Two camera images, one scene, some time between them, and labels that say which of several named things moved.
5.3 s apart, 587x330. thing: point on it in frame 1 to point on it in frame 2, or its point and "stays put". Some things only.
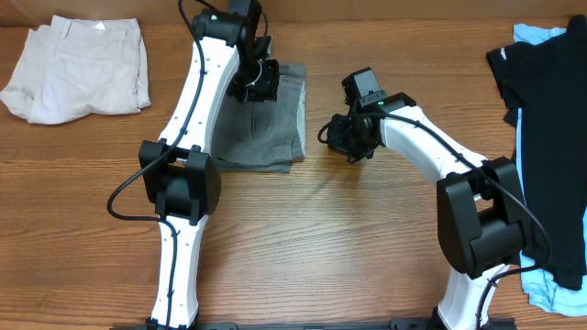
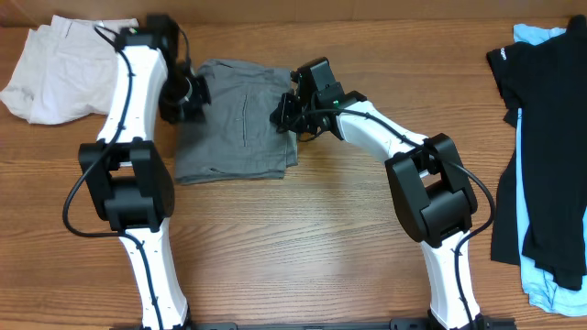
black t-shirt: [544, 80] stays put
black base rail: [322, 324] stays put
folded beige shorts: [79, 65] stays put
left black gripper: [267, 89] to [201, 94]
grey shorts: [264, 136] stays put
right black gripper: [342, 138] to [284, 112]
